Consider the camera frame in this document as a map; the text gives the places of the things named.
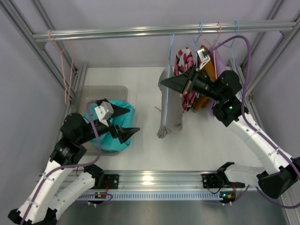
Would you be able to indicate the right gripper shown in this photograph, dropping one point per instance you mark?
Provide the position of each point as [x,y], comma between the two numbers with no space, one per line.
[189,79]

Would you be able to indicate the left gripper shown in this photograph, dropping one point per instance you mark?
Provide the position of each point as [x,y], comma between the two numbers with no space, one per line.
[113,128]

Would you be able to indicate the teal trousers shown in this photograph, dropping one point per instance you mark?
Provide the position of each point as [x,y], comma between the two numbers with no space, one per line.
[107,142]

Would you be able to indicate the grey trousers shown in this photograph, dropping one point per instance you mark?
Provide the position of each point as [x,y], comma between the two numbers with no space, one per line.
[171,107]

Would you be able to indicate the pink hanger of teal trousers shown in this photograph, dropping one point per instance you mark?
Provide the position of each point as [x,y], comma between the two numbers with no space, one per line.
[67,79]

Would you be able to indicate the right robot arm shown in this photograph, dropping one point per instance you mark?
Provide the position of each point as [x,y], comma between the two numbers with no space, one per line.
[279,170]

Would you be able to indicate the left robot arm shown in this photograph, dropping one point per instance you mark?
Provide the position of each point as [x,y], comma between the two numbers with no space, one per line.
[46,204]

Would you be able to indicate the purple trousers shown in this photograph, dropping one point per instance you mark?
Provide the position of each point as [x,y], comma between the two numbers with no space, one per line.
[217,62]

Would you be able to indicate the blue hanger of patterned trousers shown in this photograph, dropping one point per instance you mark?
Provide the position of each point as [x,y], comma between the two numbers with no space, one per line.
[196,41]

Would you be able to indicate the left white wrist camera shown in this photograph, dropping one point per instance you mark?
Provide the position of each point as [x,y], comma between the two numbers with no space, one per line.
[104,111]

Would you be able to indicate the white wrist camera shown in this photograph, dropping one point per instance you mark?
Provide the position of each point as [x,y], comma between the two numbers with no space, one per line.
[104,111]
[204,57]

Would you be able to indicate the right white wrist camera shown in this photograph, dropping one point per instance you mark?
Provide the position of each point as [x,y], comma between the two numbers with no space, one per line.
[204,57]

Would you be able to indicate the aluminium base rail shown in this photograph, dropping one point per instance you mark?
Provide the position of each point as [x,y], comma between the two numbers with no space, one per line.
[135,180]

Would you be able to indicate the slotted cable duct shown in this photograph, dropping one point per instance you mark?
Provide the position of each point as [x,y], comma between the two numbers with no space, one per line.
[151,196]

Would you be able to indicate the right aluminium frame strut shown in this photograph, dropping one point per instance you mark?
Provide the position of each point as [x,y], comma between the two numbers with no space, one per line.
[270,45]

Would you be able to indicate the aluminium frame strut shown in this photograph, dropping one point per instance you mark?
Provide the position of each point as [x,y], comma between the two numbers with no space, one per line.
[270,45]
[18,20]

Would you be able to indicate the aluminium hanging rail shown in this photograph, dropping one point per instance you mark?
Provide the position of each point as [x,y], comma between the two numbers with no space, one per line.
[149,31]

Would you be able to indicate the left aluminium frame strut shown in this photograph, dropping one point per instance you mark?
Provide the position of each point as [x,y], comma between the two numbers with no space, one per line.
[18,20]

